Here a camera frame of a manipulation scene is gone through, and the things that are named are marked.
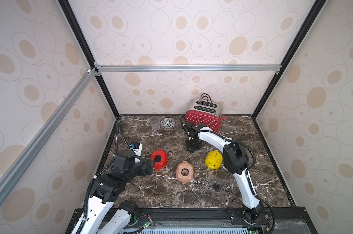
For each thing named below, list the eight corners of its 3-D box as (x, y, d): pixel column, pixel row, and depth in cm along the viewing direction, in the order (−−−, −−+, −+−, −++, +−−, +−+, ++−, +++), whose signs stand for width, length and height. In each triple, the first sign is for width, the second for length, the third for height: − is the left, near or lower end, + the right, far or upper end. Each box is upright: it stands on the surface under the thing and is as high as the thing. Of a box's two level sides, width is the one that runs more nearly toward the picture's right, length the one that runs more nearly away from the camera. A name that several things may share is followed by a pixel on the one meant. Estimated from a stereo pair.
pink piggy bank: (176, 185, 86) (176, 178, 78) (176, 168, 93) (176, 161, 85) (192, 185, 86) (193, 178, 78) (191, 168, 93) (192, 161, 85)
